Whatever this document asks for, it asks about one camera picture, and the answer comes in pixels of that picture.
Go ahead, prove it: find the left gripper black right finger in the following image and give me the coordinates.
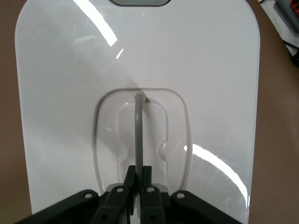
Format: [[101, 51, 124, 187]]
[[139, 165, 167, 224]]

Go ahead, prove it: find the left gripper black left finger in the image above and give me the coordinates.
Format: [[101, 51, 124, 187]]
[[90, 165, 138, 224]]

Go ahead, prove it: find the grey lid latch clip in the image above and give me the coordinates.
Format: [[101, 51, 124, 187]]
[[109, 0, 172, 7]]

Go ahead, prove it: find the left wrist black camera bracket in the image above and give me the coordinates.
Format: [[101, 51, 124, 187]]
[[14, 190, 248, 224]]

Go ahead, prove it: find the silver table edge rail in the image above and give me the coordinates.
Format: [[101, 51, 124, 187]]
[[258, 0, 299, 56]]

